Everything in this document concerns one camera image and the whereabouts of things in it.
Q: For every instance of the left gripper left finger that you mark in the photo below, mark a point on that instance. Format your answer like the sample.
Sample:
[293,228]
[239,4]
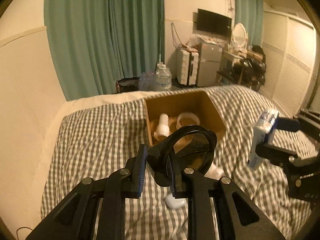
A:
[95,209]

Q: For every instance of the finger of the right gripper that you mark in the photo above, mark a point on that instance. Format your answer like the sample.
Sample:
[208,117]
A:
[277,155]
[287,124]

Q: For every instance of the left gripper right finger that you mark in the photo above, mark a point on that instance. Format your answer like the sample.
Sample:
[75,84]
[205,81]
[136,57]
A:
[218,209]

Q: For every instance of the blue white tissue pack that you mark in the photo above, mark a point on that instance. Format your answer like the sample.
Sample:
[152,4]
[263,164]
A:
[263,131]

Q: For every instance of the white knitted sock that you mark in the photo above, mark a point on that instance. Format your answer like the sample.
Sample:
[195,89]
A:
[214,172]

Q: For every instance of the checkered bed sheet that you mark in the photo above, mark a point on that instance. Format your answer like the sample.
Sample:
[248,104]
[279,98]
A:
[98,141]

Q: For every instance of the white earbuds case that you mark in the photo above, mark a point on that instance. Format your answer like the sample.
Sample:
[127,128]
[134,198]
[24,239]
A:
[173,203]

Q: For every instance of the black bag pile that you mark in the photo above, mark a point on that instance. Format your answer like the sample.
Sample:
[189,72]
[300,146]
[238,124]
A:
[253,69]

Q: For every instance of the white bottle in box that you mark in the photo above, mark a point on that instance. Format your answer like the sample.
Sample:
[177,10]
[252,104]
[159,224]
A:
[162,129]

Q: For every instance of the cluttered dressing table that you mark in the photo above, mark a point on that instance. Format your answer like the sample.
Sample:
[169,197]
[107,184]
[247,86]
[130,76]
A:
[230,71]

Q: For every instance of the brown cardboard box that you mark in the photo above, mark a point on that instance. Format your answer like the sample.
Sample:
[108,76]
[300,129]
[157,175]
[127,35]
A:
[183,108]

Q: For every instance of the silver mini fridge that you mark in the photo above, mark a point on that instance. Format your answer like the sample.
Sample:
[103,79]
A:
[209,64]

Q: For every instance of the round white mirror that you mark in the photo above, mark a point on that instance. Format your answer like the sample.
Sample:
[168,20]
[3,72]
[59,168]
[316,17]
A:
[239,36]

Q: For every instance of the white tape roll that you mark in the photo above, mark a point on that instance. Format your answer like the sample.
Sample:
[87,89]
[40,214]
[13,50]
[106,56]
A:
[187,118]

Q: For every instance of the dark bedside box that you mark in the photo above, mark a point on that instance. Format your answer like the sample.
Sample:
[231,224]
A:
[127,85]

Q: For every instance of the white suitcase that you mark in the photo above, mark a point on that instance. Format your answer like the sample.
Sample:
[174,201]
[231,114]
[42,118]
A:
[187,66]

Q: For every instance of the green curtain right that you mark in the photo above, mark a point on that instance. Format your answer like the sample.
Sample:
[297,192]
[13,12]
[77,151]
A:
[250,14]

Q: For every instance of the green curtain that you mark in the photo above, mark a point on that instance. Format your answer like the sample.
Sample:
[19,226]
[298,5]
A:
[94,43]
[250,14]

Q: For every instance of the clear water jug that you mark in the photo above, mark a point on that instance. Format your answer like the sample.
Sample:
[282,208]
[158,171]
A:
[163,77]

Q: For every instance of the green curtain left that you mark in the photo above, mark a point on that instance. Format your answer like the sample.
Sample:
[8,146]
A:
[94,43]

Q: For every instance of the black wall television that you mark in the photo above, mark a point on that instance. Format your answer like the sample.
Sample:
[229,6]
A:
[213,23]

